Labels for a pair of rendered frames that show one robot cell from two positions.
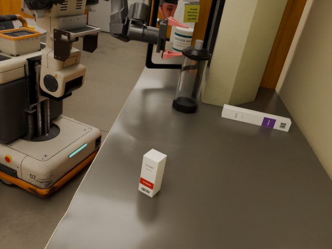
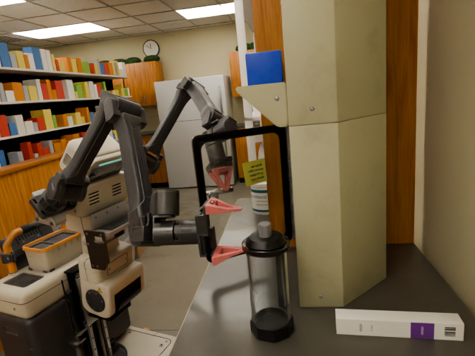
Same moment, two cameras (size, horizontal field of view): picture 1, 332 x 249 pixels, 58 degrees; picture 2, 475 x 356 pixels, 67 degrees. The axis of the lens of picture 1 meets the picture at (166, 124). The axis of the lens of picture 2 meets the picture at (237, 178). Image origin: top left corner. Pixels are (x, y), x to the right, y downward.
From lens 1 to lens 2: 0.38 m
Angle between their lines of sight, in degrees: 16
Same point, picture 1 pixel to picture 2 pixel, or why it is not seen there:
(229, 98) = (343, 292)
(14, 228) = not seen: outside the picture
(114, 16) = (133, 215)
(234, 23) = (313, 181)
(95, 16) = (174, 172)
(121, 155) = not seen: outside the picture
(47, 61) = (85, 273)
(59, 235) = not seen: outside the picture
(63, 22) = (96, 220)
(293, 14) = (402, 134)
